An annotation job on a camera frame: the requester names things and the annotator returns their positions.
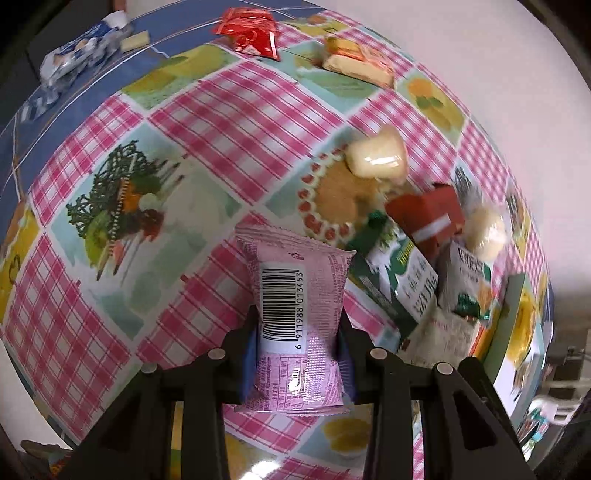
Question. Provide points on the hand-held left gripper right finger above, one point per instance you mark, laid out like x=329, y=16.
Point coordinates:
x=347, y=364

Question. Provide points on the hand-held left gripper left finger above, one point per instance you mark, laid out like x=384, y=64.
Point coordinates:
x=247, y=364

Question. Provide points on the pink snack packet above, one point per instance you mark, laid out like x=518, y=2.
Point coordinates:
x=295, y=300

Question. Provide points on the orange cream biscuit packet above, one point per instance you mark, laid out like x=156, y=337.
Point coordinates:
x=344, y=46
x=360, y=68

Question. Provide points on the white printed flat packet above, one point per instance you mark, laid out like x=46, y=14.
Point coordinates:
x=438, y=337

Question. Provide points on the red white striped packet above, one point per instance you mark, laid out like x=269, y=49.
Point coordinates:
x=427, y=217

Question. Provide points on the clear wrapped bread bun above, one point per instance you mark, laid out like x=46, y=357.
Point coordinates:
x=376, y=154
x=482, y=230

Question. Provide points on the blue plaid cloth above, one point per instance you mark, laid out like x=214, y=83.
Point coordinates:
x=138, y=64

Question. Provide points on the blue white snack packet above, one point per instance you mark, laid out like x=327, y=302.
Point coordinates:
x=76, y=50

